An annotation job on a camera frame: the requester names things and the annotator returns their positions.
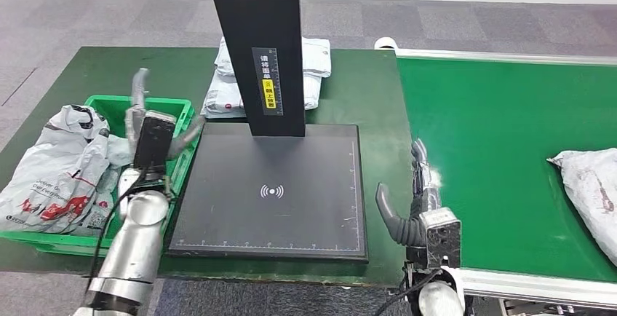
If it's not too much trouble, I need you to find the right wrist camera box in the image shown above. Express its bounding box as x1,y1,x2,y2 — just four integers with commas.
419,208,463,270

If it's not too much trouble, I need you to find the white parcel bright red print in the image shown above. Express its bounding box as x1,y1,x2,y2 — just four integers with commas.
0,105,136,237

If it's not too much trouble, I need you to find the aluminium conveyor frame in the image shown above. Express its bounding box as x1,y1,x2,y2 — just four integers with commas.
394,48,617,316

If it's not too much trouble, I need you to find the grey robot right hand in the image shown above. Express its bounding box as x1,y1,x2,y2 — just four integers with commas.
375,139,443,250

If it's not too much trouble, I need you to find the green conveyor belt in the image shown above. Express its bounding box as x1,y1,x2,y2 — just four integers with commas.
396,57,617,283

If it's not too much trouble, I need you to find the black scanner base plate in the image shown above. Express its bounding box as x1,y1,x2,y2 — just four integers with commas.
166,123,370,263

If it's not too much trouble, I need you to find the yellow and grey column label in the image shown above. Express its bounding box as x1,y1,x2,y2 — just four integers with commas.
251,47,284,116

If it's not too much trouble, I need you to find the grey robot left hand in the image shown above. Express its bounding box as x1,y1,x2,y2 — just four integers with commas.
124,68,207,160

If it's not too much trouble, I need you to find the black scanner column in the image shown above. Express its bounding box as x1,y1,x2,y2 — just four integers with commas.
204,0,306,137

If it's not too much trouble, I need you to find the flat grey courier bag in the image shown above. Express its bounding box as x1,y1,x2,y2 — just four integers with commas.
199,68,323,119
214,36,333,79

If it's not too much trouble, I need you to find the green plastic crate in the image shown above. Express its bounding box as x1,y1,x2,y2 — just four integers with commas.
0,94,204,258

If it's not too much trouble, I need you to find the parcel faded red print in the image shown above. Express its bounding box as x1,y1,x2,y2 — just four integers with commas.
546,147,617,267

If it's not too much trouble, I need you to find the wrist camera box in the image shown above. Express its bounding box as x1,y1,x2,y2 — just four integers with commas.
132,111,177,183
419,208,463,270

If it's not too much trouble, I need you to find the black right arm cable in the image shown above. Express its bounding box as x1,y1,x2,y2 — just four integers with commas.
375,267,442,316

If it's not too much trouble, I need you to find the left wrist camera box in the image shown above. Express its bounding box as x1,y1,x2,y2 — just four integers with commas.
132,111,177,183

